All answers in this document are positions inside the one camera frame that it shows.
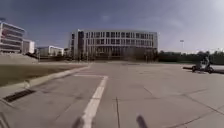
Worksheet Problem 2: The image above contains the large grey windowed building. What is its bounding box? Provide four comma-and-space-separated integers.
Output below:
68, 29, 159, 62

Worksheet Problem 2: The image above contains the pale concrete kerb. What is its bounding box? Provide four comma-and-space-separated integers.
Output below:
0, 64, 92, 99

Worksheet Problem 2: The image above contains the low white building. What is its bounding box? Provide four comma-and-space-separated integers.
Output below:
35, 45, 65, 58

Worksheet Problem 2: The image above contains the robot's own part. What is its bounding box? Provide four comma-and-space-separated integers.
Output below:
135, 114, 148, 128

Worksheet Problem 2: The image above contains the tall light pole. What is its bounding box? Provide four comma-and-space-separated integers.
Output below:
179, 39, 185, 53

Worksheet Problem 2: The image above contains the row of dark trees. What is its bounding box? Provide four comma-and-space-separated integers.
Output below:
157, 49, 224, 66

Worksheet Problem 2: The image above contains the person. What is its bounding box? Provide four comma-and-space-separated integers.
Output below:
191, 55, 215, 74

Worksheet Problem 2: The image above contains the dark drain grate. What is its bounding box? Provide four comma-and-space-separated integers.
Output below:
2, 88, 36, 103

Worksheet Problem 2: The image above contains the white tiered building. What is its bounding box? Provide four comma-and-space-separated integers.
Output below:
0, 21, 36, 55

